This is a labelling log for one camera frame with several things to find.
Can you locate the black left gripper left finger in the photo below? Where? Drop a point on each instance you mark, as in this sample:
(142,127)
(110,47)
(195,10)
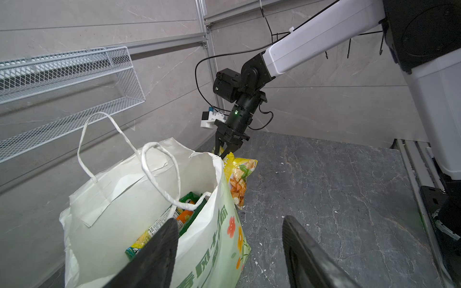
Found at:
(153,266)

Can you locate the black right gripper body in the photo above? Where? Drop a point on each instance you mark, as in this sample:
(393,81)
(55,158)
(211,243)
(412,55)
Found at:
(232,131)

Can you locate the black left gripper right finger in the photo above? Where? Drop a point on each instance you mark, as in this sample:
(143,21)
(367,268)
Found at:
(307,263)

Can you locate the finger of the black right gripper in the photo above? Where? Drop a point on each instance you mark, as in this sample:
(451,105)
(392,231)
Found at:
(230,146)
(217,145)

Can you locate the yellow chips snack bag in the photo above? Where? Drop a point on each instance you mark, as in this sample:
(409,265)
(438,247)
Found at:
(237,171)

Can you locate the green Fox's candy bag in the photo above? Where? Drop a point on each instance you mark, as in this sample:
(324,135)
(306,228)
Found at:
(185,218)

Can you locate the white floral paper bag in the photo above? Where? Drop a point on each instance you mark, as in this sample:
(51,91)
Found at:
(115,207)

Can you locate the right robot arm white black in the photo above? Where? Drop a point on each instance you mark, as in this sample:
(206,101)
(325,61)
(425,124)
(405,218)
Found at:
(356,93)

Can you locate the orange snack packet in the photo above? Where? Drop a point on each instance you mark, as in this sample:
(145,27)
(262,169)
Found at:
(141,242)

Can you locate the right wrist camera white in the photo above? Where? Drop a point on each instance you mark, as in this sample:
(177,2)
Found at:
(210,116)

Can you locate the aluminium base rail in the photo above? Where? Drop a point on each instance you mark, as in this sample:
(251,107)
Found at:
(439,206)

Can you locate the white wire mesh basket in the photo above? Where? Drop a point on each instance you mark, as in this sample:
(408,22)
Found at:
(44,98)

